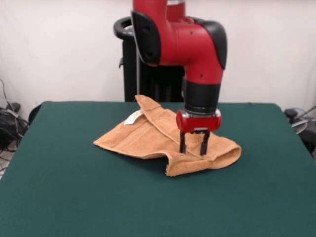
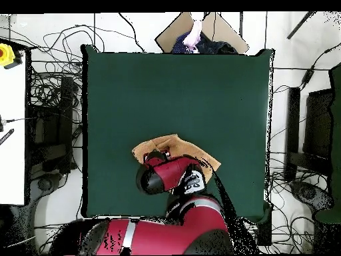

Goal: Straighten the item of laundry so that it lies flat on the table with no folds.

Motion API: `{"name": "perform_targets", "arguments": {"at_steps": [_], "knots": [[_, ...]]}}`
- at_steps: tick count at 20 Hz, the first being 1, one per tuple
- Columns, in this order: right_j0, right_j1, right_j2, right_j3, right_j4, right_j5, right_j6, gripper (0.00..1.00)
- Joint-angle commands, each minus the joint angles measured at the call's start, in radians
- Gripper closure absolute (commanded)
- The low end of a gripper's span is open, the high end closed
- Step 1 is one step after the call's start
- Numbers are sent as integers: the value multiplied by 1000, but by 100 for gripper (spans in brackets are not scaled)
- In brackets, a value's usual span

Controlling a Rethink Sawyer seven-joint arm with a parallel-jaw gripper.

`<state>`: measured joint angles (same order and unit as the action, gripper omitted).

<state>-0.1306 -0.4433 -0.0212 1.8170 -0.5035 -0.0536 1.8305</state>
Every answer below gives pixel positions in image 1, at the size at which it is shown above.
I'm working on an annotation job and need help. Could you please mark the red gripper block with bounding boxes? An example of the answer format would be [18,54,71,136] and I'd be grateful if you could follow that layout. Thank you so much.
[176,110,222,156]

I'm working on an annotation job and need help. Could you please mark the orange terry towel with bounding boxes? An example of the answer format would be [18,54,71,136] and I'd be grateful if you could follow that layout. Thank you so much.
[93,94,242,177]

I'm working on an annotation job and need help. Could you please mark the small black device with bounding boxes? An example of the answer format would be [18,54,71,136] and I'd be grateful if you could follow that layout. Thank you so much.
[284,108,299,119]
[6,102,22,112]

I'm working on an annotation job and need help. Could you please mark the grey round stand base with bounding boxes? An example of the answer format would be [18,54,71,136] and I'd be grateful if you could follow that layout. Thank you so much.
[291,118,309,135]

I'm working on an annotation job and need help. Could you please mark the black bulky object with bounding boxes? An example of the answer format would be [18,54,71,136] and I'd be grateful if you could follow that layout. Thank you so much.
[300,128,316,153]

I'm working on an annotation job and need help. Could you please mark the dark green table cloth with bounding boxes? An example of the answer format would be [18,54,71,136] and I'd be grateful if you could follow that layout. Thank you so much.
[0,100,316,237]

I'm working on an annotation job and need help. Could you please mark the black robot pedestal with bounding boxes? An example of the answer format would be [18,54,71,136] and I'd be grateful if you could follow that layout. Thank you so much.
[113,16,198,102]

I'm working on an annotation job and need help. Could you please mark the black cable tangle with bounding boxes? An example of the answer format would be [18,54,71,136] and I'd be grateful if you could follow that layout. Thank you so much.
[0,79,30,153]

